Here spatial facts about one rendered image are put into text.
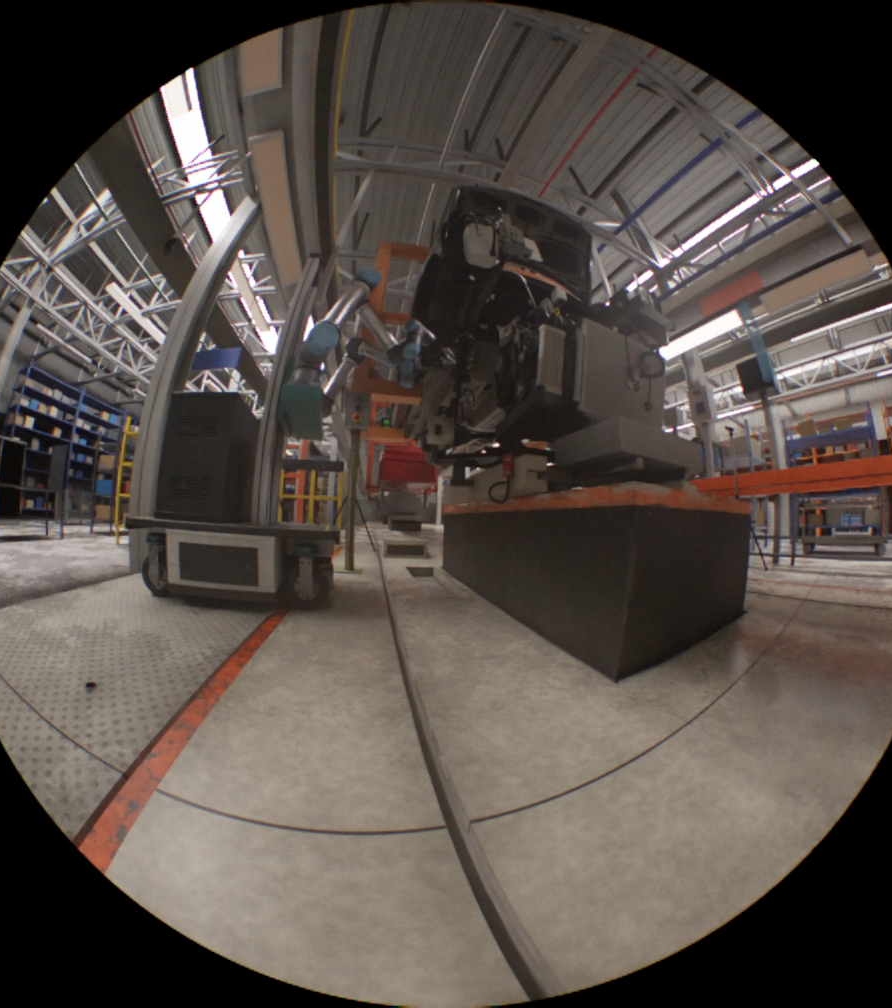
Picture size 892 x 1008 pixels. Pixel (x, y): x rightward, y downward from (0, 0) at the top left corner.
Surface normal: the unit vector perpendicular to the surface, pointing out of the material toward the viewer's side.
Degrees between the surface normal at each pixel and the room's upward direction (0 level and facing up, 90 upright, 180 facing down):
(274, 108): 180
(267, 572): 90
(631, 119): 180
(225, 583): 90
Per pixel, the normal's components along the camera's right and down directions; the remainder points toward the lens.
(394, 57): -0.04, 1.00
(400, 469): 0.25, -0.04
